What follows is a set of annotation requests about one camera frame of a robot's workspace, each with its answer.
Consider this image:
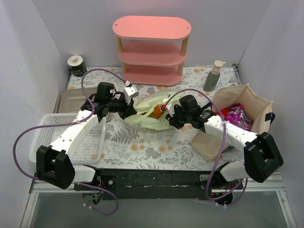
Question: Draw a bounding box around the floral patterned table mat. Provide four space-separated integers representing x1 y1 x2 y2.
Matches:
73 66 243 171

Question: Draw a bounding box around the toy pineapple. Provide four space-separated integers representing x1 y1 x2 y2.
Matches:
141 105 164 119

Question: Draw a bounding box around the green plastic grocery bag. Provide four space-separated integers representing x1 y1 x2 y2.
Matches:
125 89 177 130

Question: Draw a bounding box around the purple snack package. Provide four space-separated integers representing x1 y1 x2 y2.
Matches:
225 103 252 131

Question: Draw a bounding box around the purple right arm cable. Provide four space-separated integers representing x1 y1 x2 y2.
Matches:
162 89 249 207

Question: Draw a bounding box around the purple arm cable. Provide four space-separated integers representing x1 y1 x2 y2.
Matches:
13 68 131 216
162 89 249 207

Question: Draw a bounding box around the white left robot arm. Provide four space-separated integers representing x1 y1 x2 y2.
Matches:
36 81 139 190

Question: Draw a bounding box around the beige canvas tote bag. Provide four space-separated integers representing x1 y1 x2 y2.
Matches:
190 85 275 160

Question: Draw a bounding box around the red snack package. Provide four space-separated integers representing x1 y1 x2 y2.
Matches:
220 108 230 117

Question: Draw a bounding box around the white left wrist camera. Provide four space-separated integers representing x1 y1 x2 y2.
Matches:
123 81 139 104

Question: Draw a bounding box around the grey pump soap bottle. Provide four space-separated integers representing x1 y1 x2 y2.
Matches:
203 60 226 92

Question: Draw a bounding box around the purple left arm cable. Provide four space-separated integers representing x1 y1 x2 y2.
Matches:
13 68 131 216

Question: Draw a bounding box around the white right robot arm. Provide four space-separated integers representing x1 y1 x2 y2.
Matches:
161 95 284 189

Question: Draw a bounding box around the pink three-tier shelf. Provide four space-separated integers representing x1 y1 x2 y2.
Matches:
112 16 191 86

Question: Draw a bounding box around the stainless steel tray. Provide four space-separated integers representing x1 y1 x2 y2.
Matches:
54 86 114 122

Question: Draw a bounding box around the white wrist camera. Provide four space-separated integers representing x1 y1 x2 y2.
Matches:
161 104 175 117
123 81 139 104

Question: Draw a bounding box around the white plastic basket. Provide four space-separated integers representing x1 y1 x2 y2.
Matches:
28 111 106 164

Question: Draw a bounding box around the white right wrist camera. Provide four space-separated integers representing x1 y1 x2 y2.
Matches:
161 104 175 117

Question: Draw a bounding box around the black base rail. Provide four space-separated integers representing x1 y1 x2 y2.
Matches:
73 168 244 200

